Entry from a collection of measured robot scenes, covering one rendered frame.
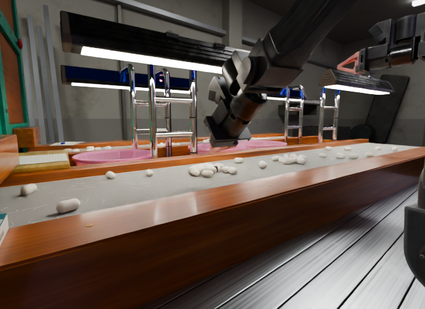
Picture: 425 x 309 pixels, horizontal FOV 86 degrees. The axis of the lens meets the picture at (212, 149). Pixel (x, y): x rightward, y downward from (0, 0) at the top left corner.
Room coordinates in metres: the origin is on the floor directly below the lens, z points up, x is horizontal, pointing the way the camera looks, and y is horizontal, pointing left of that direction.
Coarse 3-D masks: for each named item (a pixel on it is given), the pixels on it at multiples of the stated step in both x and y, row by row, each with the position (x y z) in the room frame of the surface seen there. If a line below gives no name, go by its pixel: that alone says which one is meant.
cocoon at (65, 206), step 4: (68, 200) 0.37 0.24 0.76; (72, 200) 0.37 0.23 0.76; (76, 200) 0.37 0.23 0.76; (60, 204) 0.35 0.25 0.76; (64, 204) 0.36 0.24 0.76; (68, 204) 0.36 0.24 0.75; (72, 204) 0.36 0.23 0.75; (76, 204) 0.37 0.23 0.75; (56, 208) 0.35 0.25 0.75; (60, 208) 0.35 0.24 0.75; (64, 208) 0.35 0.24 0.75; (68, 208) 0.36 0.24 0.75; (72, 208) 0.36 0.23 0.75; (76, 208) 0.37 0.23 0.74; (60, 212) 0.36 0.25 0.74
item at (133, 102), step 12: (120, 72) 1.08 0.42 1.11; (132, 72) 0.95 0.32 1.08; (156, 72) 1.11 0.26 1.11; (168, 72) 1.06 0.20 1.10; (132, 84) 0.95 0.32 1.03; (168, 84) 1.04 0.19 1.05; (132, 96) 0.95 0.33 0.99; (168, 96) 1.04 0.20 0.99; (132, 108) 0.95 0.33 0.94; (168, 108) 1.04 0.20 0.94; (132, 120) 0.95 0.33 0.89; (168, 120) 1.03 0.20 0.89; (132, 132) 0.95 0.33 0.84; (144, 132) 0.98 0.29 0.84; (132, 144) 0.95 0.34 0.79; (168, 144) 1.03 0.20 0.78; (168, 156) 1.03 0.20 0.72
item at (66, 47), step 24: (72, 24) 0.49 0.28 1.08; (96, 24) 0.52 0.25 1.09; (120, 24) 0.55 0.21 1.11; (72, 48) 0.50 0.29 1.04; (96, 48) 0.50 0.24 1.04; (120, 48) 0.52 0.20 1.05; (144, 48) 0.55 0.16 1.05; (168, 48) 0.59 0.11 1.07; (192, 48) 0.63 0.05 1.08; (216, 48) 0.69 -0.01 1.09
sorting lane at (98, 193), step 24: (360, 144) 1.39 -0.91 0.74; (384, 144) 1.39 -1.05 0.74; (168, 168) 0.70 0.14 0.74; (240, 168) 0.70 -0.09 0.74; (264, 168) 0.70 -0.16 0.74; (288, 168) 0.70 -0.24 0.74; (0, 192) 0.47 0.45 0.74; (48, 192) 0.47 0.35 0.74; (72, 192) 0.47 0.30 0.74; (96, 192) 0.47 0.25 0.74; (120, 192) 0.47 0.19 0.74; (144, 192) 0.47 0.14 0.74; (168, 192) 0.47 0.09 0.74; (24, 216) 0.35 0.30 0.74; (48, 216) 0.35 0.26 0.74
